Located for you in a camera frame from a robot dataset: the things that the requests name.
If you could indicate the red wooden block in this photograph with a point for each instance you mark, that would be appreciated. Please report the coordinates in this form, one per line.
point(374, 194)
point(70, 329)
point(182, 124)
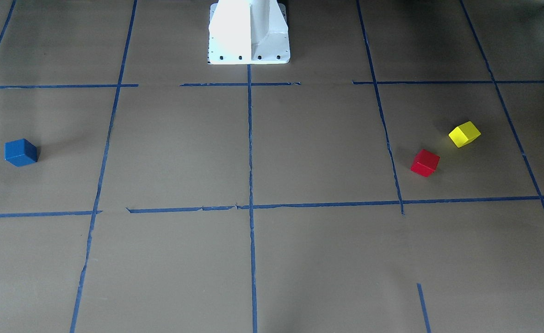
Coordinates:
point(425, 163)

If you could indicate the blue wooden block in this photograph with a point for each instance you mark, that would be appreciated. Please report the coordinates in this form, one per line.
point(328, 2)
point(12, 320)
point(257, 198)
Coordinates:
point(20, 153)

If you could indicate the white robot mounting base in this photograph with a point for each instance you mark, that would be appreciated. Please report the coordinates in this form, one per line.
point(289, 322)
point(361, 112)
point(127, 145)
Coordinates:
point(243, 32)

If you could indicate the yellow wooden block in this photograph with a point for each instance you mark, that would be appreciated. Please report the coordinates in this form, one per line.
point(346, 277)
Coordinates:
point(464, 134)

